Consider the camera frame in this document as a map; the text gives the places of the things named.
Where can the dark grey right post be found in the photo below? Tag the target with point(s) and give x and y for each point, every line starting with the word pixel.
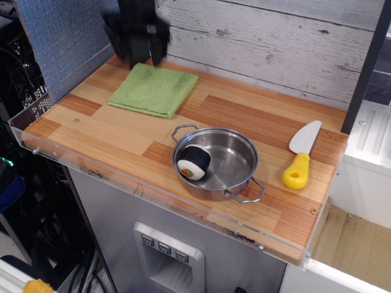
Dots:
pixel 370 61

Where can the yellow handled toy knife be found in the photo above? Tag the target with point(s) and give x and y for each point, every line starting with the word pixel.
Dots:
pixel 297 174

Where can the clear acrylic table guard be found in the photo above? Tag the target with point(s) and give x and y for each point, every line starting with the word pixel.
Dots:
pixel 132 152

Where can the black plastic crate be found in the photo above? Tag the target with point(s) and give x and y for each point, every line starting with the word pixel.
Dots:
pixel 22 84

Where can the green cloth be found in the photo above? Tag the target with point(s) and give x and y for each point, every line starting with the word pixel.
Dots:
pixel 153 90

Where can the white toy sink unit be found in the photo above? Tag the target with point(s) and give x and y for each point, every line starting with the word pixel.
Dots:
pixel 352 242

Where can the blue fabric panel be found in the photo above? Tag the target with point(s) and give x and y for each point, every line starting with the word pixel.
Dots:
pixel 68 40

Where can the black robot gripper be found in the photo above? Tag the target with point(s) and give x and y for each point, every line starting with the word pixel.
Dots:
pixel 139 17

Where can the plush sushi roll toy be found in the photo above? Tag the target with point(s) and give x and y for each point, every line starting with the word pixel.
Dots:
pixel 193 162

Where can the silver toy fridge dispenser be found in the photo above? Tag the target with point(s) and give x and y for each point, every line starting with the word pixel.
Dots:
pixel 169 264

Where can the stainless steel pot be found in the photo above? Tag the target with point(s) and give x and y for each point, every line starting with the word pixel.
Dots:
pixel 234 160

